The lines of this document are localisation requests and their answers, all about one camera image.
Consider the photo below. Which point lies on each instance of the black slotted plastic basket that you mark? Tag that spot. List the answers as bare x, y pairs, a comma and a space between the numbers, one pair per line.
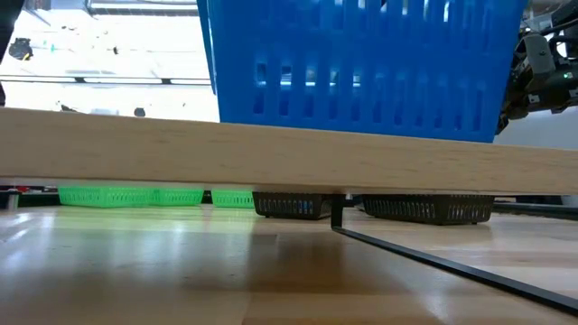
429, 208
289, 207

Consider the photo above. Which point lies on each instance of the blue slotted plastic basket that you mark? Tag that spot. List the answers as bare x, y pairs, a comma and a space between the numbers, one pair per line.
361, 45

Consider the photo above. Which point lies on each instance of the green slotted plastic basket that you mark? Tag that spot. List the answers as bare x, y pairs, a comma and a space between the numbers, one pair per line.
113, 197
232, 199

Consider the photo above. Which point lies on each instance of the light wooden shelf board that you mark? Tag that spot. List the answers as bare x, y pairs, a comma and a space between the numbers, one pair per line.
271, 158

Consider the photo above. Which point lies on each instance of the small black round object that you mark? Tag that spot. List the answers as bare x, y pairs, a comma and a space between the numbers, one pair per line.
139, 112

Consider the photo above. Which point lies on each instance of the grey ceiling pipe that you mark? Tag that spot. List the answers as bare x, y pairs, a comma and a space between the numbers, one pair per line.
135, 10

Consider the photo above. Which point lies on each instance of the black round ceiling fixture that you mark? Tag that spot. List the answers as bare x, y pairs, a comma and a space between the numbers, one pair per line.
20, 49

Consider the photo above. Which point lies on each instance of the black table edge rail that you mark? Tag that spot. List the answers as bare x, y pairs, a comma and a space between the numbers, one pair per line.
542, 211

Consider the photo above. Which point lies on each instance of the black metal shelf frame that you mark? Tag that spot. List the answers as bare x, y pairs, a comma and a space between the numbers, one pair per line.
336, 212

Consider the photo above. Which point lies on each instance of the silver metal post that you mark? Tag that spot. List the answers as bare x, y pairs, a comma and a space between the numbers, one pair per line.
12, 201

